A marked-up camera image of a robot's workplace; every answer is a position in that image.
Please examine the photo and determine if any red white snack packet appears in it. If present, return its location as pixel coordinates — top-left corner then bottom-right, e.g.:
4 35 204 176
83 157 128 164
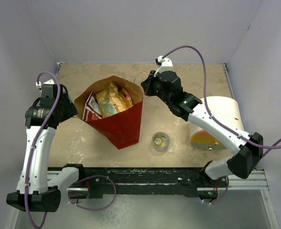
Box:
82 92 102 122

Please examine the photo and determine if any yellow kettle chips bag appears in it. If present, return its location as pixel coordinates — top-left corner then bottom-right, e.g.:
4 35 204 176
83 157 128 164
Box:
96 83 128 118

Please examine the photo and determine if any orange snack packet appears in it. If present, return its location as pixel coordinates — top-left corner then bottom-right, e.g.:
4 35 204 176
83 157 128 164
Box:
119 88 133 109

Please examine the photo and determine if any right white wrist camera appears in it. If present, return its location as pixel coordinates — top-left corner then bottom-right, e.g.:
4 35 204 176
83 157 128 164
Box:
154 56 173 77

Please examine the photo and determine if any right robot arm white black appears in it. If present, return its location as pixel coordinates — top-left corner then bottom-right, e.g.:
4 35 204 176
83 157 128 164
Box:
141 71 263 187

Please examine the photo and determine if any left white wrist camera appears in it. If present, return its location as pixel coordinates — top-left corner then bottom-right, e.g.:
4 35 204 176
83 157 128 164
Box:
35 79 55 90

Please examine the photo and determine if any clear tape roll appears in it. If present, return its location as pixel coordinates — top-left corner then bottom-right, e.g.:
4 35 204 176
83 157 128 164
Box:
151 132 170 152

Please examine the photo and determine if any large white paper roll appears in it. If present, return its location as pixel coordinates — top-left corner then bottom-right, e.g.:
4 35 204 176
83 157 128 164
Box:
190 96 244 150

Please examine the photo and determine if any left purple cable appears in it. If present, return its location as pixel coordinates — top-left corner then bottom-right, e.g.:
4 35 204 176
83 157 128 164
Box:
23 72 117 229

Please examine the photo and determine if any red brown paper bag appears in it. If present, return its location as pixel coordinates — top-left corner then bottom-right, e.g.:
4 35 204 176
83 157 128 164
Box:
74 76 143 149

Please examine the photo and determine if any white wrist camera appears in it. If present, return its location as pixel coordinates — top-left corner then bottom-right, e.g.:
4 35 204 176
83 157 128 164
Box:
154 56 173 77
35 79 55 90

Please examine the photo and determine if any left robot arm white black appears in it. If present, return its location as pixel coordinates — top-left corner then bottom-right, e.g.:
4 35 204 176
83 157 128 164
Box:
6 83 86 212

